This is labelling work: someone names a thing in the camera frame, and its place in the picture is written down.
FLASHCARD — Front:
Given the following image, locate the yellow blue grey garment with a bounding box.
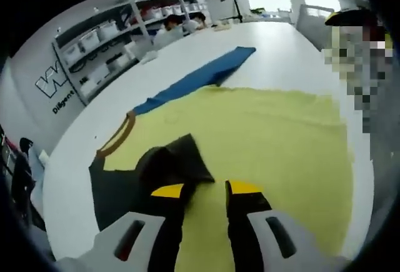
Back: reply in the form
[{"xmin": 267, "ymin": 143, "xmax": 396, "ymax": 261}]
[{"xmin": 89, "ymin": 46, "xmax": 356, "ymax": 272}]

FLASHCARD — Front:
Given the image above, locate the row of white storage boxes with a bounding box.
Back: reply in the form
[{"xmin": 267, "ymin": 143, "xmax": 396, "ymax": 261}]
[{"xmin": 61, "ymin": 3, "xmax": 201, "ymax": 63}]

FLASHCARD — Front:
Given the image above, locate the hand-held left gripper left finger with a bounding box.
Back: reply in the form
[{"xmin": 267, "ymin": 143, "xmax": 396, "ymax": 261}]
[{"xmin": 57, "ymin": 183, "xmax": 186, "ymax": 272}]

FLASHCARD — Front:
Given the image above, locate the black tripod stand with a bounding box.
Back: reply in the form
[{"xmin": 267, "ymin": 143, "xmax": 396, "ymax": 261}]
[{"xmin": 218, "ymin": 0, "xmax": 244, "ymax": 24}]

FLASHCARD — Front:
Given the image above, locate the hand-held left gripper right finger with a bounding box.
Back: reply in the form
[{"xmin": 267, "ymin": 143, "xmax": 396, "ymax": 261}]
[{"xmin": 224, "ymin": 179, "xmax": 316, "ymax": 272}]

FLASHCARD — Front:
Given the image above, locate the grey metal shelf unit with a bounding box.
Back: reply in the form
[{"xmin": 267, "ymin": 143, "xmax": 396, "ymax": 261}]
[{"xmin": 51, "ymin": 0, "xmax": 208, "ymax": 107}]

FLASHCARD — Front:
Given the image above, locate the grey mesh office chair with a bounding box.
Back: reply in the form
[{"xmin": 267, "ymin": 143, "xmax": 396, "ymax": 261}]
[{"xmin": 295, "ymin": 3, "xmax": 334, "ymax": 51}]

